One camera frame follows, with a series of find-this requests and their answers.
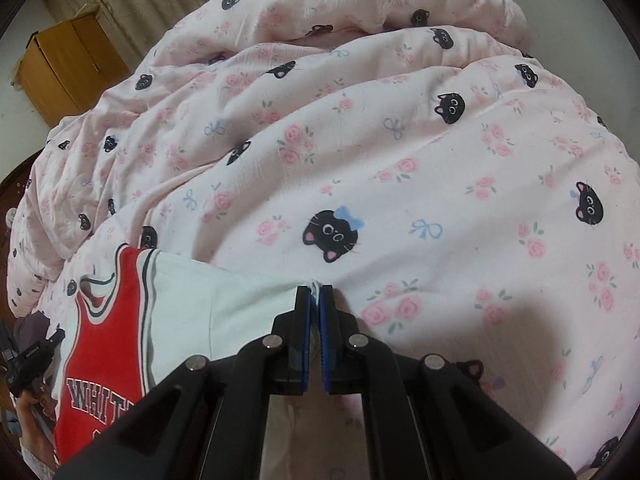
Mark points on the red and white jersey shirt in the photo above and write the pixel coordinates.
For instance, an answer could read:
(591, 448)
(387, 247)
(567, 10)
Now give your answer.
(100, 340)

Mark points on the dark purple cloth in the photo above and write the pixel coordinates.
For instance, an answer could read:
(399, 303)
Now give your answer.
(32, 322)

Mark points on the white round object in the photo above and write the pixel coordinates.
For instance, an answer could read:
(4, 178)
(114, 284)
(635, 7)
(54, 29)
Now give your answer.
(10, 217)

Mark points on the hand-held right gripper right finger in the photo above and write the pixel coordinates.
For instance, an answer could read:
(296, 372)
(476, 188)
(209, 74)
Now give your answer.
(327, 332)

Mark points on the person's left hand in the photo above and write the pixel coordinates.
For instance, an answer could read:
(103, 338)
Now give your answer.
(35, 425)

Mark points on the dark wooden headboard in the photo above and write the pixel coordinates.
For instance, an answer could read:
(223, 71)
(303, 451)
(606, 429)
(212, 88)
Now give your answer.
(15, 185)

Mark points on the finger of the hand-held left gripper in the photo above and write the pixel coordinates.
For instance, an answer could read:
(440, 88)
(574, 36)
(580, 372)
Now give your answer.
(56, 340)

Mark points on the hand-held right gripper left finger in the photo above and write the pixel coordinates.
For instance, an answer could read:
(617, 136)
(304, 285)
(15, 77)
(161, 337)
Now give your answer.
(304, 325)

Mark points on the wooden cabinet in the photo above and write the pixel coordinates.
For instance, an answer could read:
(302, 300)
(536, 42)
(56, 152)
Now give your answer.
(65, 70)

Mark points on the pink cat print blanket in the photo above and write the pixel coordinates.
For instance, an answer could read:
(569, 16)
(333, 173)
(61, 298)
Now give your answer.
(425, 185)

